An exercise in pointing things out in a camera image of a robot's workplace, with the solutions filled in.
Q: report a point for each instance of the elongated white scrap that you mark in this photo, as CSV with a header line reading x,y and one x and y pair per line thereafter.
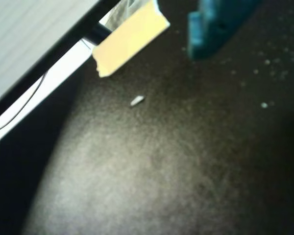
x,y
137,101

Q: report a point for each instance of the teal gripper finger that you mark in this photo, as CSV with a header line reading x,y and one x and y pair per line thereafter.
x,y
210,31

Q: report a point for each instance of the yellow masking tape piece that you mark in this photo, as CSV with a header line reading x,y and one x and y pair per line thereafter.
x,y
129,41

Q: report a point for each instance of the crumpled clear plastic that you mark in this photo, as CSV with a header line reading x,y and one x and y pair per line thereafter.
x,y
120,12

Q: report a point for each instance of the white ribbed panel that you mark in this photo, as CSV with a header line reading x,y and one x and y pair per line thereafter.
x,y
27,36

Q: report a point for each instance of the small white crumb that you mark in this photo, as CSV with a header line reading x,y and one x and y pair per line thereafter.
x,y
264,105

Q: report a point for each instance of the black panel edge strip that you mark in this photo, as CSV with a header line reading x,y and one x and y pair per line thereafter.
x,y
51,58

